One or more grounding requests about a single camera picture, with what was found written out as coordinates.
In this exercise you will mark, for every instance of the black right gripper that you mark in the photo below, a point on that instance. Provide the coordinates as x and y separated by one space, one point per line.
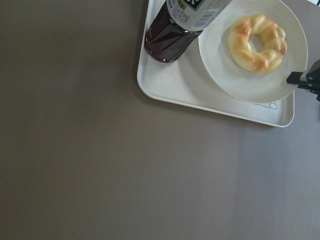
309 80

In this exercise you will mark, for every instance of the white round plate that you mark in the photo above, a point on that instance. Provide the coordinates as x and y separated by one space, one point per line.
240 83

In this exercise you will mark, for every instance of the braided glazed donut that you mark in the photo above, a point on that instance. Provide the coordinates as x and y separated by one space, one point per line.
257 43

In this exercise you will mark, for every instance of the cream rabbit tray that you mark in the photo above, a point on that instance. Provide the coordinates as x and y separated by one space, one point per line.
186 82

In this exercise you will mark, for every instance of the tea bottle on tray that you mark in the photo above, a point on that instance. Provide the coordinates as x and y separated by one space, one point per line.
177 24

